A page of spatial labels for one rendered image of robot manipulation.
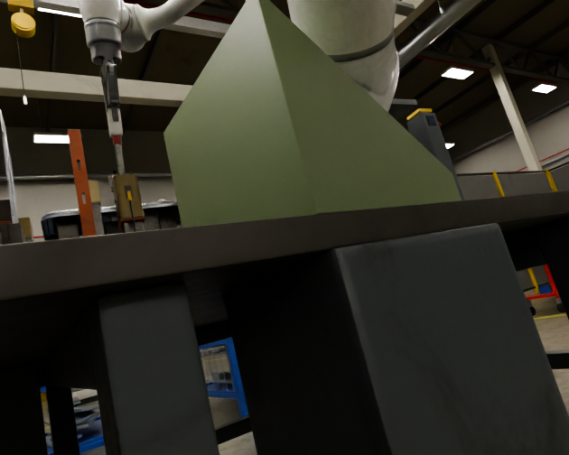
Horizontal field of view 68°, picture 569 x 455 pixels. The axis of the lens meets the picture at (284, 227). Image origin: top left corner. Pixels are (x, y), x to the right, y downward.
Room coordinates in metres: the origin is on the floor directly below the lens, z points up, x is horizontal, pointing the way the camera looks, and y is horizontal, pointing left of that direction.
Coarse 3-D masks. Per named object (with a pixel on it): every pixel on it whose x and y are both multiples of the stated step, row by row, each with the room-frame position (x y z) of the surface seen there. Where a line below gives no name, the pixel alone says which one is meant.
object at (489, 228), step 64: (320, 256) 0.44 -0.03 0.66; (384, 256) 0.46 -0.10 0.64; (448, 256) 0.51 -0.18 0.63; (256, 320) 0.59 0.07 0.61; (320, 320) 0.47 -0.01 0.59; (384, 320) 0.44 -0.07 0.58; (448, 320) 0.49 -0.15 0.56; (512, 320) 0.56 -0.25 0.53; (256, 384) 0.63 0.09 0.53; (320, 384) 0.49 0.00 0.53; (384, 384) 0.43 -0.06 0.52; (448, 384) 0.48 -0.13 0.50; (512, 384) 0.54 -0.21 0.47; (256, 448) 0.67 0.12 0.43; (320, 448) 0.52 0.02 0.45; (384, 448) 0.43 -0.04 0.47; (448, 448) 0.46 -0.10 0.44; (512, 448) 0.51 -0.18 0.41
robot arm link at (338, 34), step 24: (288, 0) 0.53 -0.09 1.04; (312, 0) 0.49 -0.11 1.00; (336, 0) 0.49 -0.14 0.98; (360, 0) 0.49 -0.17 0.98; (384, 0) 0.51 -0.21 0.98; (312, 24) 0.52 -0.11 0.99; (336, 24) 0.51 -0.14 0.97; (360, 24) 0.52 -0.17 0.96; (384, 24) 0.54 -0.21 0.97; (336, 48) 0.55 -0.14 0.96; (360, 48) 0.55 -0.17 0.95
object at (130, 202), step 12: (120, 180) 1.00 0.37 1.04; (132, 180) 1.01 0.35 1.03; (120, 192) 1.00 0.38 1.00; (132, 192) 1.01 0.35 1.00; (120, 204) 1.00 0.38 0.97; (132, 204) 1.01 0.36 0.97; (120, 216) 1.00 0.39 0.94; (132, 216) 1.00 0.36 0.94; (144, 216) 1.03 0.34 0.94; (120, 228) 1.05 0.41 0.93; (132, 228) 1.01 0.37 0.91
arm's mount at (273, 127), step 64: (256, 0) 0.44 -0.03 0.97; (256, 64) 0.46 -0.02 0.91; (320, 64) 0.47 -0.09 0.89; (192, 128) 0.62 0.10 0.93; (256, 128) 0.49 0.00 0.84; (320, 128) 0.45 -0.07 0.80; (384, 128) 0.52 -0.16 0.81; (192, 192) 0.66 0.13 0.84; (256, 192) 0.51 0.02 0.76; (320, 192) 0.44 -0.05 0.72; (384, 192) 0.50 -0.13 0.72; (448, 192) 0.57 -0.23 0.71
